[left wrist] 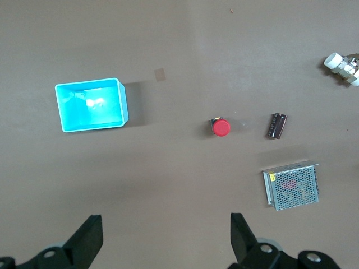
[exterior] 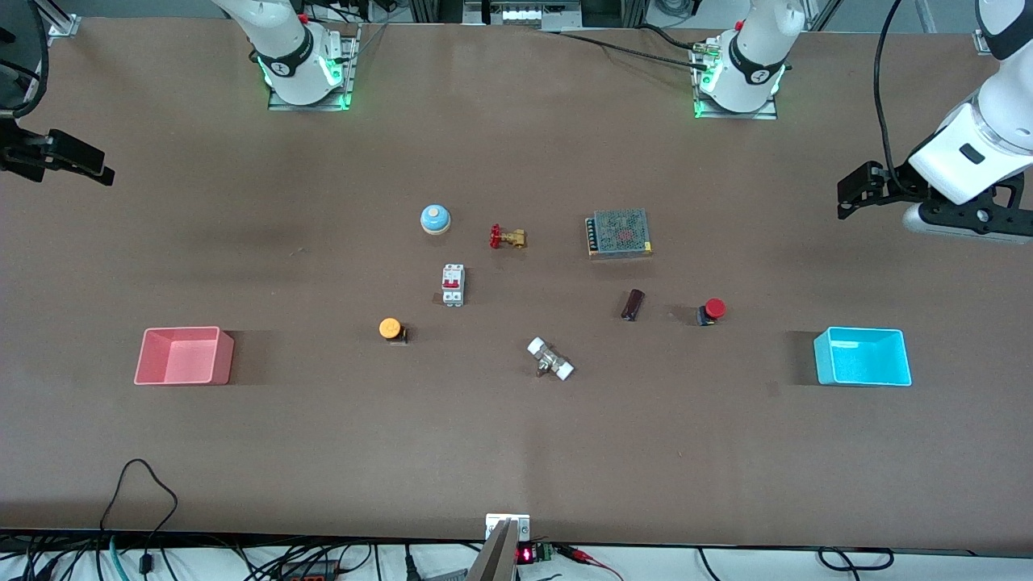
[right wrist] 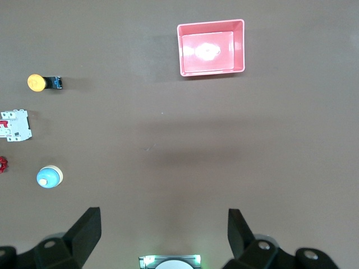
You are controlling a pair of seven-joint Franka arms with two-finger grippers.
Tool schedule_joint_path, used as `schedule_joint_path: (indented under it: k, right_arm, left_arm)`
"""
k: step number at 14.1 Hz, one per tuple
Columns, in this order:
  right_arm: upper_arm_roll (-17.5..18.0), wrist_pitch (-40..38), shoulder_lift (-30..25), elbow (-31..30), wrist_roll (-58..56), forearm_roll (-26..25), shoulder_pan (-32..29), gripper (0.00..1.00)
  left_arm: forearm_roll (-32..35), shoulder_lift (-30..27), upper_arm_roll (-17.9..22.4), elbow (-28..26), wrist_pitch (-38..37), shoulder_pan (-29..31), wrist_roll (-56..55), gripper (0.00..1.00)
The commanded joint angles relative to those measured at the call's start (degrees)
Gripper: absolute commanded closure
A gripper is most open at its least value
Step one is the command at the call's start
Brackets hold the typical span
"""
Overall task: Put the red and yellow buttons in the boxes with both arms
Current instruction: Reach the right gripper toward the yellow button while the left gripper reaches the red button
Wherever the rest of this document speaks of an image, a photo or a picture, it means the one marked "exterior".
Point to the red push button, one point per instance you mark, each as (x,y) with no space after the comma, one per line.
(713,309)

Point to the yellow push button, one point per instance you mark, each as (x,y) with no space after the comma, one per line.
(391,328)

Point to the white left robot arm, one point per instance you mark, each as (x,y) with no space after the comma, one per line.
(754,48)

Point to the cyan plastic box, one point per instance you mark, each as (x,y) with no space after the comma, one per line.
(862,357)

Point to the pink plastic box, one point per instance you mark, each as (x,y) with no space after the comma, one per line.
(184,357)

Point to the metal mesh power supply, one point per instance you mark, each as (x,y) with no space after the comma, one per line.
(620,234)

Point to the dark brown cylinder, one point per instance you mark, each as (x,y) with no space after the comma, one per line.
(633,304)

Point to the blue call bell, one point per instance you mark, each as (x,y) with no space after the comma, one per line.
(435,219)

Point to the brass fitting white ends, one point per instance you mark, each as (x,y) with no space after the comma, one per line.
(550,359)

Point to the grey background equipment panel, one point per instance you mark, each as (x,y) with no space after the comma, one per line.
(523,12)

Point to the white red circuit breaker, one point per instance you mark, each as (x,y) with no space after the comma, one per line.
(453,285)

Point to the black power adapter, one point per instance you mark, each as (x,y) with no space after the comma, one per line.
(311,570)

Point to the red digit display module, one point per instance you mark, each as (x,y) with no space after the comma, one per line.
(533,554)

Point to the aluminium frame profile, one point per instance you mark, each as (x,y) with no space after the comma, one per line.
(58,18)

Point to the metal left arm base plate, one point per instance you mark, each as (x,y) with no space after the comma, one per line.
(738,115)

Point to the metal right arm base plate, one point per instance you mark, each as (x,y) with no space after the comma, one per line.
(311,102)

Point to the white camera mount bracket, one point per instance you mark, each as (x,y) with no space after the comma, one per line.
(508,524)

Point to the grey camera pole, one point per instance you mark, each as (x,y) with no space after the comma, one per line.
(494,557)

